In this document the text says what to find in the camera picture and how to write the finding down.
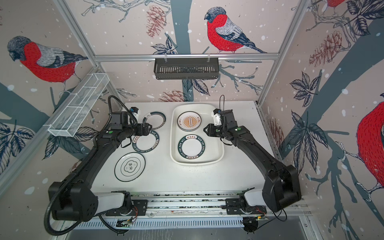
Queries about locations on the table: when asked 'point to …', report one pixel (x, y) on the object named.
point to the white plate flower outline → (129, 166)
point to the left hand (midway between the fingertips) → (143, 125)
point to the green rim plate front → (191, 146)
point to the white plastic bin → (214, 152)
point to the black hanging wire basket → (174, 68)
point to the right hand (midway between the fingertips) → (204, 131)
